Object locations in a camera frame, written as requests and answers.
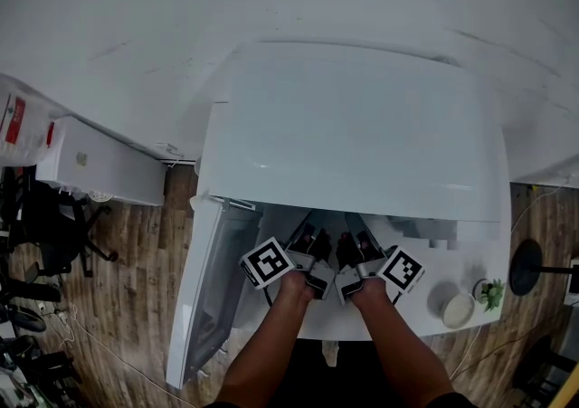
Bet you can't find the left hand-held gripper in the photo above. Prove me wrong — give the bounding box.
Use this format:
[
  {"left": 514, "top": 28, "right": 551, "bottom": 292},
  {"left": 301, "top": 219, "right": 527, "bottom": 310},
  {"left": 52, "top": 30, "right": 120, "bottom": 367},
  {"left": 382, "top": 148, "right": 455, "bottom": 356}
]
[{"left": 239, "top": 211, "right": 337, "bottom": 301}]

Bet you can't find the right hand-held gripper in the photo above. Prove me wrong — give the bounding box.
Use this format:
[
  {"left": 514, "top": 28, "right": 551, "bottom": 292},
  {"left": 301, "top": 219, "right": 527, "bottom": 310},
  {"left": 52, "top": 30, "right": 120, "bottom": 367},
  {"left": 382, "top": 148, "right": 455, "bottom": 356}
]
[{"left": 337, "top": 212, "right": 426, "bottom": 306}]

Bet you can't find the white floor cable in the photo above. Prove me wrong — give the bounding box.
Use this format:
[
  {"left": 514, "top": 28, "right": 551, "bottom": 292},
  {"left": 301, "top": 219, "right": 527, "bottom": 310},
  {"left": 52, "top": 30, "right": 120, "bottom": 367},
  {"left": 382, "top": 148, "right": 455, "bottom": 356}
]
[
  {"left": 449, "top": 184, "right": 563, "bottom": 381},
  {"left": 44, "top": 304, "right": 200, "bottom": 408}
]

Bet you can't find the white water dispenser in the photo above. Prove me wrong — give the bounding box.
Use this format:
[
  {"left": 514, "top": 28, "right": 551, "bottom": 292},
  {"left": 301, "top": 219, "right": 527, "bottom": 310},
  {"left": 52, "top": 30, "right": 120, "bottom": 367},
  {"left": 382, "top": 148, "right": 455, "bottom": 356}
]
[{"left": 34, "top": 115, "right": 167, "bottom": 208}]

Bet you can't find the black floor stand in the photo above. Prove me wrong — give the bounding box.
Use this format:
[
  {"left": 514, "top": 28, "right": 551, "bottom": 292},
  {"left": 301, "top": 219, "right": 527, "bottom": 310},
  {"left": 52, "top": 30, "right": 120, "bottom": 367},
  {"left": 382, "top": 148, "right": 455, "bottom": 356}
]
[{"left": 508, "top": 238, "right": 579, "bottom": 298}]

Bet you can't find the black office chair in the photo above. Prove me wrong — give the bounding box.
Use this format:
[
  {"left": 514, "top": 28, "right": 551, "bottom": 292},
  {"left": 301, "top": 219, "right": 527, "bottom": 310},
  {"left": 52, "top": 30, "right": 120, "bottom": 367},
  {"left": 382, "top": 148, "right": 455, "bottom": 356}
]
[{"left": 0, "top": 165, "right": 119, "bottom": 280}]

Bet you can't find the white microwave oven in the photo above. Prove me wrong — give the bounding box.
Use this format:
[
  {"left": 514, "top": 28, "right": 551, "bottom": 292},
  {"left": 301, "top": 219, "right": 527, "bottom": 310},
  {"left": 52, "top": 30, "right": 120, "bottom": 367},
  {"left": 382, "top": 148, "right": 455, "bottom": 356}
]
[{"left": 165, "top": 41, "right": 513, "bottom": 392}]

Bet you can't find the white round bowl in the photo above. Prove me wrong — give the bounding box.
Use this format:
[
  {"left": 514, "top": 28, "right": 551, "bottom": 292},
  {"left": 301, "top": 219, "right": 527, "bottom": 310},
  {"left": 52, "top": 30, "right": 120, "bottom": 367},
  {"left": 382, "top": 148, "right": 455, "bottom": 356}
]
[{"left": 426, "top": 280, "right": 478, "bottom": 331}]

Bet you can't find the person's left forearm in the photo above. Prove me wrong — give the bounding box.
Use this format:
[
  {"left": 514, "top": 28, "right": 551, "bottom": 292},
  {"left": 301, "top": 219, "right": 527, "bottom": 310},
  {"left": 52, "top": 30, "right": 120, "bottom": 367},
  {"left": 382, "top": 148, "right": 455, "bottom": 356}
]
[{"left": 216, "top": 270, "right": 318, "bottom": 405}]

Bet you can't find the white flat device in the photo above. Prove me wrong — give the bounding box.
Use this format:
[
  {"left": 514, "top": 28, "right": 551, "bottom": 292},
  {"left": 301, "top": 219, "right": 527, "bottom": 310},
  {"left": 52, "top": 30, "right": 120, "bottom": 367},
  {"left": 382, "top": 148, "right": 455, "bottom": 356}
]
[{"left": 564, "top": 255, "right": 579, "bottom": 307}]

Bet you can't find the small green potted plant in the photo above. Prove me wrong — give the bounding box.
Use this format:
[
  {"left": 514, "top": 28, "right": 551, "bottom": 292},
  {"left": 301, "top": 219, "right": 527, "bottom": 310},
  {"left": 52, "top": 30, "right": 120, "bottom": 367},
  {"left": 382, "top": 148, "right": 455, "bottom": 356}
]
[{"left": 474, "top": 278, "right": 506, "bottom": 313}]

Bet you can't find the clear water bottle red label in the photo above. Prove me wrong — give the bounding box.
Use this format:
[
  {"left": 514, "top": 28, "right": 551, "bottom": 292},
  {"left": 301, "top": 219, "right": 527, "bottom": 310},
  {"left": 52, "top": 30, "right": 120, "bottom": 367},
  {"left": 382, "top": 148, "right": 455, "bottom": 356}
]
[{"left": 0, "top": 72, "right": 68, "bottom": 168}]

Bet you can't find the person's black clothing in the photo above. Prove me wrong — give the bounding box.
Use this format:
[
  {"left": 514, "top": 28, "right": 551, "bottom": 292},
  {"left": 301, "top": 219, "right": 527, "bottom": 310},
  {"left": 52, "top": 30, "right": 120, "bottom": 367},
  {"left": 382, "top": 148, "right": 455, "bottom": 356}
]
[{"left": 203, "top": 337, "right": 479, "bottom": 408}]

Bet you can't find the person's right forearm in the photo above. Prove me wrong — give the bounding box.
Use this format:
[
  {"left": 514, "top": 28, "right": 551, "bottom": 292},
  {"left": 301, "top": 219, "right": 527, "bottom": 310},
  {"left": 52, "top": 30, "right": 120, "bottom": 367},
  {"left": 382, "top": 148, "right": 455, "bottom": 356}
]
[{"left": 350, "top": 279, "right": 454, "bottom": 399}]

